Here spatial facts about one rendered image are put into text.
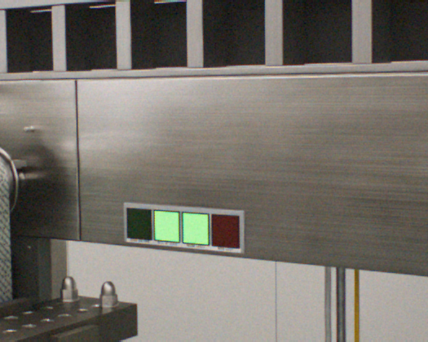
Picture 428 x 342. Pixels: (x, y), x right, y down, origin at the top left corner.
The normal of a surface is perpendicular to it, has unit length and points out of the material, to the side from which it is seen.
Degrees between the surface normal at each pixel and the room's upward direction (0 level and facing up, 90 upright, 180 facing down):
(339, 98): 90
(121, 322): 90
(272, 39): 90
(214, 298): 90
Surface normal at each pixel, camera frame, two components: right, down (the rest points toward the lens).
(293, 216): -0.59, 0.09
